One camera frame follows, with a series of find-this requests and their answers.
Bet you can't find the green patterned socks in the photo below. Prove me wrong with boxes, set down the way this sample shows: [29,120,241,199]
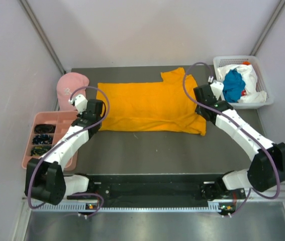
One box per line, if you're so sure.
[30,146,52,157]

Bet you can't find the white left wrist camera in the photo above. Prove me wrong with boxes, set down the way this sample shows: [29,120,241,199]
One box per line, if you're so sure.
[68,94,88,113]

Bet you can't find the pink divided organizer tray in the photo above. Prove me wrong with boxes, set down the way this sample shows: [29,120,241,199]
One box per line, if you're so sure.
[22,111,77,169]

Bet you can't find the aluminium frame rail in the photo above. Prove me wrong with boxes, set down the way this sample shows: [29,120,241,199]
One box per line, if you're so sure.
[32,184,285,215]

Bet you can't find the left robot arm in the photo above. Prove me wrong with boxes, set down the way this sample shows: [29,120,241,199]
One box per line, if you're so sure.
[25,99,107,209]

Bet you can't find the orange t shirt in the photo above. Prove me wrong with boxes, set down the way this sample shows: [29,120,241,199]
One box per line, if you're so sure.
[96,67,206,136]

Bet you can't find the black folded socks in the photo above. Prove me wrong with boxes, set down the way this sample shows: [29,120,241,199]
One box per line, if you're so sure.
[34,124,56,134]

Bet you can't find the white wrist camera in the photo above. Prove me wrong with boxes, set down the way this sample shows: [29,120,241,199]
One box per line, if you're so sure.
[68,94,88,113]
[208,76,224,99]

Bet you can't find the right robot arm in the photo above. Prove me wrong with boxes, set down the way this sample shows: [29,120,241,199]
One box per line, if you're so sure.
[194,82,285,199]

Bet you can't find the blue t shirt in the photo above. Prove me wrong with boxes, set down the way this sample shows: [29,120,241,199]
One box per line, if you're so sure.
[223,69,245,103]

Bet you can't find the blue patterned socks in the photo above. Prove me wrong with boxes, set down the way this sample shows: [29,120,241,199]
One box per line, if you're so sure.
[32,134,53,145]

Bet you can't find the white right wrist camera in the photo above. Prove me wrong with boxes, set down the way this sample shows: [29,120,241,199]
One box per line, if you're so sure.
[208,76,224,99]

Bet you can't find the white t shirt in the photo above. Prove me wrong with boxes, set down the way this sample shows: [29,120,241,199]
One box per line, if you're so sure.
[217,64,267,103]

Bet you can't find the white plastic laundry basket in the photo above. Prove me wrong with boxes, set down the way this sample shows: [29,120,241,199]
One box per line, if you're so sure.
[213,55,273,109]

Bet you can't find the pink baseball cap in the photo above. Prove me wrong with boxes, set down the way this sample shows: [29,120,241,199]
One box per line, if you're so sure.
[56,72,89,111]

